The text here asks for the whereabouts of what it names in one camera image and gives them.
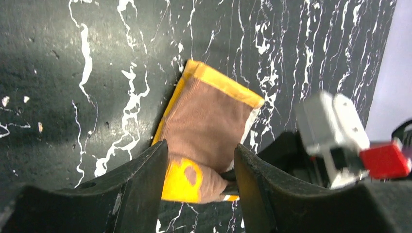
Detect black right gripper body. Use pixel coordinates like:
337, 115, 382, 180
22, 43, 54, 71
257, 131, 331, 188

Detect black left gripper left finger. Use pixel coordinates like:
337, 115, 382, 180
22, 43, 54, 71
0, 140, 168, 233

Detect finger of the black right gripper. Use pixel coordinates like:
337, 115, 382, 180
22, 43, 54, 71
220, 169, 239, 196

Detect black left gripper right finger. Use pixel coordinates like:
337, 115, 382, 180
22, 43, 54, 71
234, 144, 412, 233

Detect orange brown towel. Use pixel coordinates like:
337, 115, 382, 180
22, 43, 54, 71
153, 60, 265, 204

